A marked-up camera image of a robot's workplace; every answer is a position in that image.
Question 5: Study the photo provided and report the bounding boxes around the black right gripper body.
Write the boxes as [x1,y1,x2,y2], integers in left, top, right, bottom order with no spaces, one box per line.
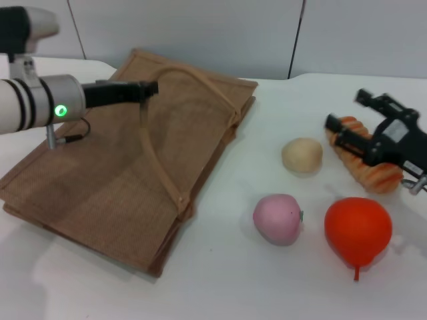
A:
[363,109,427,176]

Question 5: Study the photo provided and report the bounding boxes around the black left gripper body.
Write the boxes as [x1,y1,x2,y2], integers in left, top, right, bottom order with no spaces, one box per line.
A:
[81,79,147,109]

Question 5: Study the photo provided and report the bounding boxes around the brown woven jute handbag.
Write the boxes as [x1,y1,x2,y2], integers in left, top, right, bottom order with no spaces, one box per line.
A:
[0,48,260,277]

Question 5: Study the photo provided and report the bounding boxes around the pink toy peach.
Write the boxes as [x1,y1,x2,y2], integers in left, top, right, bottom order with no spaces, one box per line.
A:
[252,193,305,247]

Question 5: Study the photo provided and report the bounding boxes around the orange striped toy bread loaf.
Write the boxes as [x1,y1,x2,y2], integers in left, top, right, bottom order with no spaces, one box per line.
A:
[325,115,404,194]

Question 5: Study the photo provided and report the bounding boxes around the silver plug on right gripper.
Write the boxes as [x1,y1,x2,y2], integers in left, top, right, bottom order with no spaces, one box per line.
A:
[402,176,427,196]

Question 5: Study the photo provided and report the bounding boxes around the beige toy potato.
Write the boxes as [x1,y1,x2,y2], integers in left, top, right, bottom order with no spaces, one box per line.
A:
[281,137,324,173]

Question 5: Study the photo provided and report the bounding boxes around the orange toy pear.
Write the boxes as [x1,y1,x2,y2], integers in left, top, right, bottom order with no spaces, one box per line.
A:
[324,197,394,281]

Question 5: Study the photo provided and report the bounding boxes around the black cable with silver plug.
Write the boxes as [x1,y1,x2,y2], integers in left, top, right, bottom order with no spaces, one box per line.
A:
[45,118,91,150]

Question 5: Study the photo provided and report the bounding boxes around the dark thin wall pole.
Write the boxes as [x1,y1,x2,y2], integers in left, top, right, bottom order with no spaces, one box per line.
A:
[287,0,307,80]

